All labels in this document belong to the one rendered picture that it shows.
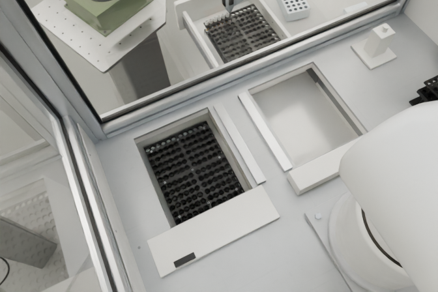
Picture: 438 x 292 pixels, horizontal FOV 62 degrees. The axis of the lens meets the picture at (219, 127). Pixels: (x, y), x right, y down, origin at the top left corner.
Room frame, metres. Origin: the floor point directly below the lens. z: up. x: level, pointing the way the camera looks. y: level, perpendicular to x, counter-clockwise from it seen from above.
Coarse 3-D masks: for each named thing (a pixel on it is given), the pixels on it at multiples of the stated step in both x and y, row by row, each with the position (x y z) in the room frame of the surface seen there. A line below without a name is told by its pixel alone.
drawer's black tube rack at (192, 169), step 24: (168, 144) 0.42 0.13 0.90; (192, 144) 0.43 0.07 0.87; (216, 144) 0.41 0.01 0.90; (168, 168) 0.37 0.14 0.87; (192, 168) 0.35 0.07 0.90; (216, 168) 0.34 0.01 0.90; (168, 192) 0.29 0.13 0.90; (192, 192) 0.30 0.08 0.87; (216, 192) 0.28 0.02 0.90; (240, 192) 0.28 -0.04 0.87; (192, 216) 0.23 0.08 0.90
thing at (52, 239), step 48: (0, 48) 0.40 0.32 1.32; (0, 96) 0.28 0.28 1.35; (0, 144) 0.19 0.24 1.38; (48, 144) 0.28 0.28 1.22; (0, 192) 0.13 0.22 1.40; (48, 192) 0.17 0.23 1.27; (0, 240) 0.08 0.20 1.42; (48, 240) 0.10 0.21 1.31; (96, 240) 0.14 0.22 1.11; (0, 288) 0.04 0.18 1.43; (48, 288) 0.05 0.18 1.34; (96, 288) 0.06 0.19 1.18
